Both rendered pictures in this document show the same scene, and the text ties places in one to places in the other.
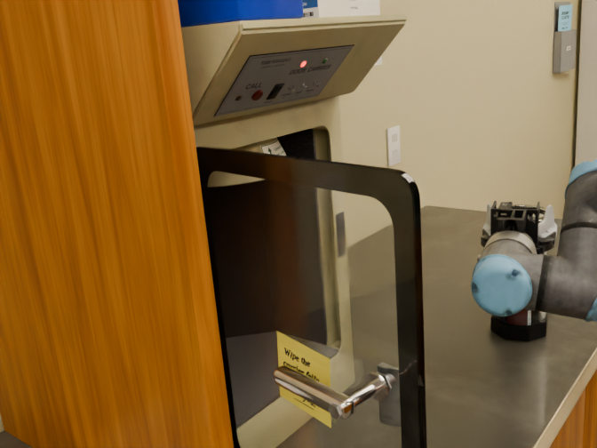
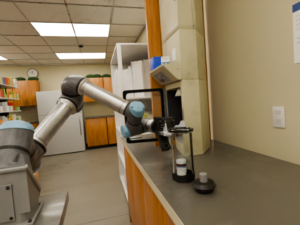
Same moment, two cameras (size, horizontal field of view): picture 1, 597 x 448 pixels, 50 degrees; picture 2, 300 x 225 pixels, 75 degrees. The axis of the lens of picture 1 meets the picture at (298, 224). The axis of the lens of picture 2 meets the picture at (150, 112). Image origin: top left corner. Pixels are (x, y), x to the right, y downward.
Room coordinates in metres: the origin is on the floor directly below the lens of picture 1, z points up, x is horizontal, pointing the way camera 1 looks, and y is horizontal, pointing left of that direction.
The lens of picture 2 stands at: (1.47, -1.16, 1.29)
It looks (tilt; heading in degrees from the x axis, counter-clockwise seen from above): 3 degrees down; 126
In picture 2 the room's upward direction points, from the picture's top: 4 degrees counter-clockwise
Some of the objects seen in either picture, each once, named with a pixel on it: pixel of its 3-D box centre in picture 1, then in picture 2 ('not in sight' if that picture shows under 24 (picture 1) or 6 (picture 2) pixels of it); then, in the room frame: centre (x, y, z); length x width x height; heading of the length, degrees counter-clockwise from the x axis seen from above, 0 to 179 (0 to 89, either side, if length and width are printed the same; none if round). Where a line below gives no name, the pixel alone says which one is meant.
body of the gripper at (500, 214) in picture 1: (513, 236); (162, 125); (0.94, -0.33, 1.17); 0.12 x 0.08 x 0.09; 156
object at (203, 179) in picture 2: not in sight; (203, 181); (1.19, -0.46, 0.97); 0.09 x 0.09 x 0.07
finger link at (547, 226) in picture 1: (547, 221); (166, 129); (1.01, -0.42, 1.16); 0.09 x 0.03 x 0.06; 131
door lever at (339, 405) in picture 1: (328, 384); not in sight; (0.49, -0.01, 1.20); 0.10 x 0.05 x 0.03; 40
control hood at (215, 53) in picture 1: (300, 65); (163, 75); (0.78, -0.02, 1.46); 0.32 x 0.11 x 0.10; 141
